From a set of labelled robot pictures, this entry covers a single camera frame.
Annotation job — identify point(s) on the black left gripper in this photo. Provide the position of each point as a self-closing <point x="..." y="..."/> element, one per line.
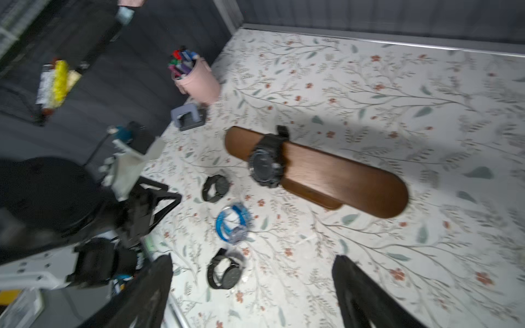
<point x="148" y="203"/>

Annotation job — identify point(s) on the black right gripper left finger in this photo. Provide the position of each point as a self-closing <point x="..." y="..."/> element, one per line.
<point x="142" y="302"/>

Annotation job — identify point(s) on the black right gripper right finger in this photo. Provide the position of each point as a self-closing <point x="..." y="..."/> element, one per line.
<point x="362" y="302"/>

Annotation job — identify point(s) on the black rugged watch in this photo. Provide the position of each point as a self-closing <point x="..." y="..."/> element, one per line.
<point x="266" y="161"/>

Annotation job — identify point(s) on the brown wooden watch stand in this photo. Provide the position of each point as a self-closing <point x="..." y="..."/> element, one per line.
<point x="328" y="180"/>

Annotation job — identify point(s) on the black slim watch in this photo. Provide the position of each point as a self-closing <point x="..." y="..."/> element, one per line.
<point x="215" y="188"/>

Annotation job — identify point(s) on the blue transparent watch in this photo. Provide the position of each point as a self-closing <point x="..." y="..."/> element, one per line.
<point x="233" y="223"/>

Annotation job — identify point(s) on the black round watch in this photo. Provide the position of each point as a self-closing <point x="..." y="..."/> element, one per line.
<point x="230" y="276"/>

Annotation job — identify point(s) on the grey hole punch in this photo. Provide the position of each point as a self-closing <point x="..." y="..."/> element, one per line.
<point x="189" y="116"/>

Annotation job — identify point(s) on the pink pen cup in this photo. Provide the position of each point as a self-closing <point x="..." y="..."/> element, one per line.
<point x="193" y="76"/>

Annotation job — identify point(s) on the yellow highlighter marker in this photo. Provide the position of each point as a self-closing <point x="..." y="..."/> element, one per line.
<point x="59" y="89"/>

